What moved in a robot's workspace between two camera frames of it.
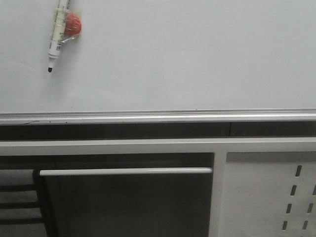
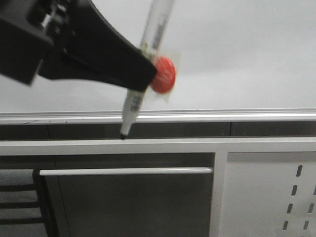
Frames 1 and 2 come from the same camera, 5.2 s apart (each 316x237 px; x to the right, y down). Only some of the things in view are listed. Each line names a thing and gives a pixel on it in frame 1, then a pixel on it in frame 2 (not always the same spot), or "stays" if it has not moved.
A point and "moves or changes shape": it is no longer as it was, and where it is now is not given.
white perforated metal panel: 269,194 stays
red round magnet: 73,25 moves or changes shape
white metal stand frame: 218,146 stays
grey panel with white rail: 130,202 stays
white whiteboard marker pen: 58,33 moves or changes shape
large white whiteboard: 160,61 stays
